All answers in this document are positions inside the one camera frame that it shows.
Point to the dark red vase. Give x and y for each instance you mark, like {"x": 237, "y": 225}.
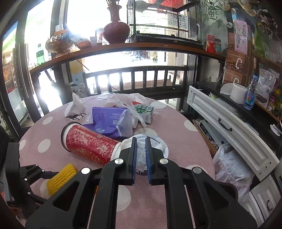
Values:
{"x": 115, "y": 33}

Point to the dark wooden bench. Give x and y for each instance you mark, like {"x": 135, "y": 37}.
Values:
{"x": 132, "y": 70}

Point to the grey electronic device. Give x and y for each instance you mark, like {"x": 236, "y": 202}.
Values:
{"x": 206, "y": 128}

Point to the red tin can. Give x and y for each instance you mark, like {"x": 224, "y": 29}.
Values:
{"x": 210, "y": 44}

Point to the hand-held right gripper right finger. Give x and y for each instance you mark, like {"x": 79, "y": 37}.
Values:
{"x": 148, "y": 163}

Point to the clear glass jar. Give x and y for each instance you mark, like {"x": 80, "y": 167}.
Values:
{"x": 100, "y": 35}

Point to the thin white plastic bag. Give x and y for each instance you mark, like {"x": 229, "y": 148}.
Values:
{"x": 123, "y": 99}

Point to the green and white carton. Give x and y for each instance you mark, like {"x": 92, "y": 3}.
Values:
{"x": 144, "y": 112}

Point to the white bag with black print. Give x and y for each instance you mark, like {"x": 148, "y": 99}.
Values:
{"x": 75, "y": 107}

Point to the pink pouch packet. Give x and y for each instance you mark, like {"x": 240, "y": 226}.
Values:
{"x": 240, "y": 27}
{"x": 241, "y": 44}

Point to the clear water bottle blue label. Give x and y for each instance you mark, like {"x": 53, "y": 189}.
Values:
{"x": 250, "y": 96}

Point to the loose white drawer front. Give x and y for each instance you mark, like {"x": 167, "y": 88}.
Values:
{"x": 231, "y": 132}

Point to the green bamboo plant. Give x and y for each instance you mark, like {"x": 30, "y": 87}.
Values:
{"x": 211, "y": 11}

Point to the green plastic bottle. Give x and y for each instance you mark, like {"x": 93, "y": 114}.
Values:
{"x": 40, "y": 56}

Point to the clear snack packet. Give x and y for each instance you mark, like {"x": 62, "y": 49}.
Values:
{"x": 265, "y": 88}

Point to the white paper bowl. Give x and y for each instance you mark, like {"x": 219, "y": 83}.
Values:
{"x": 159, "y": 145}

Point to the purple plastic packet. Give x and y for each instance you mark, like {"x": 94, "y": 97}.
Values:
{"x": 103, "y": 119}

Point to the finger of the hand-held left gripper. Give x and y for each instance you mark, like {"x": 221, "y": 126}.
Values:
{"x": 33, "y": 197}
{"x": 35, "y": 170}

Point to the white lace cloth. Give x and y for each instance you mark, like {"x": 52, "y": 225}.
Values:
{"x": 233, "y": 169}

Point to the pink dotted tablecloth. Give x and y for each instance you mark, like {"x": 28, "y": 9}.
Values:
{"x": 176, "y": 136}

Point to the red patterned paper cup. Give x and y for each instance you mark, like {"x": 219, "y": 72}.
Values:
{"x": 88, "y": 143}

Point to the brown wooden shelf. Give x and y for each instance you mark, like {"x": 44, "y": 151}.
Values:
{"x": 154, "y": 47}

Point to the glass fruit bowl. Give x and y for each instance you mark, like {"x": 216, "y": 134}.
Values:
{"x": 58, "y": 44}

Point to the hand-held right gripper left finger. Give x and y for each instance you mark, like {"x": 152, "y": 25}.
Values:
{"x": 133, "y": 163}

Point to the brown wicker basket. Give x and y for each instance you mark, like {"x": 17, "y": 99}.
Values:
{"x": 207, "y": 141}

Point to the white toilet paper roll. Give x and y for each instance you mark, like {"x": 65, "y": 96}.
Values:
{"x": 238, "y": 93}

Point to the dark jar with lid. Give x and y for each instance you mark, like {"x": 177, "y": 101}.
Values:
{"x": 218, "y": 47}

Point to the yellow foam net sleeve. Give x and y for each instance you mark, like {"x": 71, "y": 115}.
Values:
{"x": 61, "y": 178}

